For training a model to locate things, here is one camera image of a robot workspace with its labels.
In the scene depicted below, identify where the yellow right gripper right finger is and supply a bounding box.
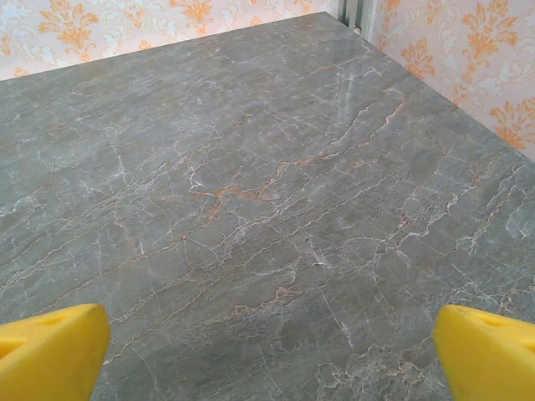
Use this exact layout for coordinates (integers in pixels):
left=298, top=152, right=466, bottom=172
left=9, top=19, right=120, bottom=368
left=433, top=304, right=535, bottom=401

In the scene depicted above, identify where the aluminium frame post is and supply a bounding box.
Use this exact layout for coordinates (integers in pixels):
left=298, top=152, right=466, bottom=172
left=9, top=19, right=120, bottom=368
left=341, top=0, right=380, bottom=41

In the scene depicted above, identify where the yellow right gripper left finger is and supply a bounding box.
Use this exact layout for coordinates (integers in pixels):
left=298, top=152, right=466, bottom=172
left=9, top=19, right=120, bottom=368
left=0, top=303, right=112, bottom=401

